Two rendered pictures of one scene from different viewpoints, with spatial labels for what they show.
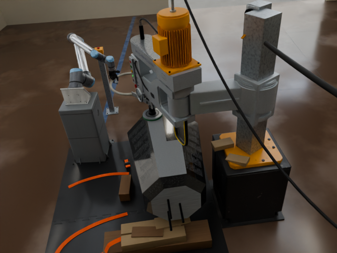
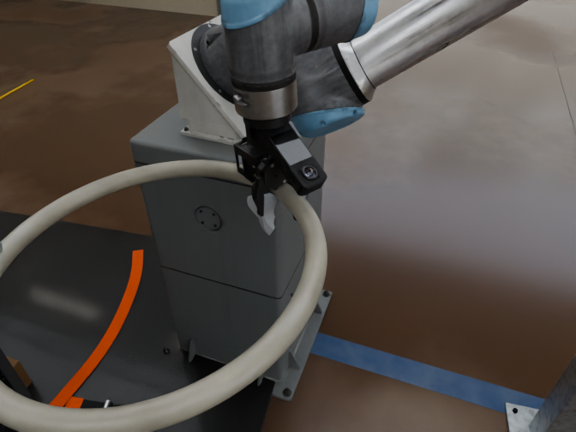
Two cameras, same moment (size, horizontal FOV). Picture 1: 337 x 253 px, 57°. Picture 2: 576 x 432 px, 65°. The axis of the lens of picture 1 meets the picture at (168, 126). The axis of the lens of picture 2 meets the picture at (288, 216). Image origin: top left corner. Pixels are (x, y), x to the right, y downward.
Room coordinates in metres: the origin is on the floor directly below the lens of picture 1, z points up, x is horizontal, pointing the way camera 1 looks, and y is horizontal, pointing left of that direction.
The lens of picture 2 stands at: (3.74, 0.05, 1.38)
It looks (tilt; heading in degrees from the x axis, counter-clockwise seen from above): 38 degrees down; 106
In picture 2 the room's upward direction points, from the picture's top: straight up
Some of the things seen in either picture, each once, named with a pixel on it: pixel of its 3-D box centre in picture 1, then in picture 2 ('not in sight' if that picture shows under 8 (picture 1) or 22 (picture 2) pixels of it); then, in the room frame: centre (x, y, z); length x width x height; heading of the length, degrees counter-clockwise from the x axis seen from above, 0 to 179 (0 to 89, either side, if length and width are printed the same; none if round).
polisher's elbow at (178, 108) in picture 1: (179, 102); not in sight; (2.23, -0.11, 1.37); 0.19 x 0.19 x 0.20
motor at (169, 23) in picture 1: (173, 39); not in sight; (2.23, -0.10, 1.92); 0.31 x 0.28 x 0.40; 114
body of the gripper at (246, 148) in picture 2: (112, 74); (267, 145); (3.53, 0.63, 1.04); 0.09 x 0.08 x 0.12; 145
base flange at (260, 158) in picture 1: (249, 147); not in sight; (2.25, -0.76, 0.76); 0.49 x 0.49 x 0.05; 3
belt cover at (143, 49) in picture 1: (159, 59); not in sight; (2.51, 0.02, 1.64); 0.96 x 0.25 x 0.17; 24
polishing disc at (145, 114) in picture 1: (152, 113); not in sight; (2.83, 0.16, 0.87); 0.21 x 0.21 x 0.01
